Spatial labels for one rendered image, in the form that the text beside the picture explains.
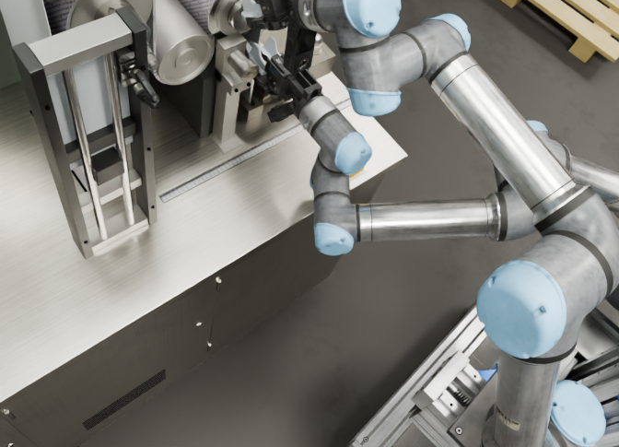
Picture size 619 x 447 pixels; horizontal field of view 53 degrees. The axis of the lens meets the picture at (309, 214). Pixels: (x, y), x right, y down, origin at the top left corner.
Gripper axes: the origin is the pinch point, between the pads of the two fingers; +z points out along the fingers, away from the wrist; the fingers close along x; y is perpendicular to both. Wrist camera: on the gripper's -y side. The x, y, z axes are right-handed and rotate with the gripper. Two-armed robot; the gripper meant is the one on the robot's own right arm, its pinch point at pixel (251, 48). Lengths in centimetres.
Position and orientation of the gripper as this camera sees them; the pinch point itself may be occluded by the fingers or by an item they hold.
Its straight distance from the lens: 135.7
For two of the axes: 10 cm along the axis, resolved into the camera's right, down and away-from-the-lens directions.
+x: -7.7, 4.7, -4.3
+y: 1.8, -4.8, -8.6
